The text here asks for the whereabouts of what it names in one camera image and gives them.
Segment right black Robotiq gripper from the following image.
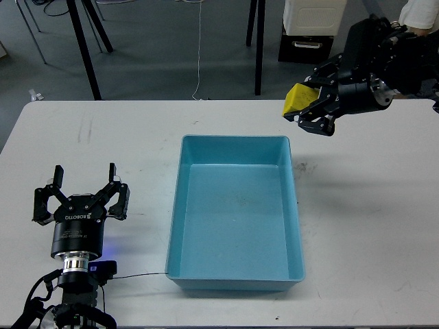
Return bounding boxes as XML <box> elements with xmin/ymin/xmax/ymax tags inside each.
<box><xmin>283</xmin><ymin>53</ymin><xmax>394</xmax><ymax>136</ymax></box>

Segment black tripod legs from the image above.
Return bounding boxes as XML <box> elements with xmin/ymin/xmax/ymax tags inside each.
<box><xmin>66</xmin><ymin>0</ymin><xmax>113</xmax><ymax>101</ymax></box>
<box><xmin>246</xmin><ymin>0</ymin><xmax>266</xmax><ymax>96</ymax></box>

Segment thin black cable on table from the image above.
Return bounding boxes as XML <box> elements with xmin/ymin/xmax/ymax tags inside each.
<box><xmin>115</xmin><ymin>272</ymin><xmax>169</xmax><ymax>279</ymax></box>

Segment black tripod legs center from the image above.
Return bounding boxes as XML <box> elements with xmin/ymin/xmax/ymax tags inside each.
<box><xmin>246</xmin><ymin>0</ymin><xmax>266</xmax><ymax>96</ymax></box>

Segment white hanging cable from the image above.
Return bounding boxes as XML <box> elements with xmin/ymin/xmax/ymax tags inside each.
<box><xmin>191</xmin><ymin>0</ymin><xmax>211</xmax><ymax>101</ymax></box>

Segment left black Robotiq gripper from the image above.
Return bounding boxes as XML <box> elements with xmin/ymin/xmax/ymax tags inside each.
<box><xmin>32</xmin><ymin>162</ymin><xmax>130</xmax><ymax>259</ymax></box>

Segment grey metal chair legs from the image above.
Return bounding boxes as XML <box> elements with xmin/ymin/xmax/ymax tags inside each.
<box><xmin>14</xmin><ymin>0</ymin><xmax>47</xmax><ymax>64</ymax></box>

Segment seated person in white shirt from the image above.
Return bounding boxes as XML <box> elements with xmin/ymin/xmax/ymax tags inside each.
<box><xmin>399</xmin><ymin>0</ymin><xmax>438</xmax><ymax>36</ymax></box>

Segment light blue plastic bin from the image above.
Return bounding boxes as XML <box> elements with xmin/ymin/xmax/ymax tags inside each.
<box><xmin>165</xmin><ymin>135</ymin><xmax>305</xmax><ymax>291</ymax></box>

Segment white plastic appliance box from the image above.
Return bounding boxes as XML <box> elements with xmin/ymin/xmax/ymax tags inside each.
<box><xmin>283</xmin><ymin>0</ymin><xmax>347</xmax><ymax>36</ymax></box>

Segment yellow wooden block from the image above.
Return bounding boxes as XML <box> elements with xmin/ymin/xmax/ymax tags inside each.
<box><xmin>283</xmin><ymin>83</ymin><xmax>320</xmax><ymax>117</ymax></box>

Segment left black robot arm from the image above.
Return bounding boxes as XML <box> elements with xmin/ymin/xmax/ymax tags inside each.
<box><xmin>13</xmin><ymin>164</ymin><xmax>130</xmax><ymax>328</ymax></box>

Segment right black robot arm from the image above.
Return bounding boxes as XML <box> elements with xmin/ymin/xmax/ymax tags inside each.
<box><xmin>283</xmin><ymin>15</ymin><xmax>438</xmax><ymax>136</ymax></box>

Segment black tripod legs left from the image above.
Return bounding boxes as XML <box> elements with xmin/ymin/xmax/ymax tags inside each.
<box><xmin>66</xmin><ymin>0</ymin><xmax>113</xmax><ymax>101</ymax></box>

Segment dark crate with handle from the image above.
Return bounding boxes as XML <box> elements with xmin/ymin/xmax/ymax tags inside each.
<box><xmin>278</xmin><ymin>29</ymin><xmax>334</xmax><ymax>64</ymax></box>

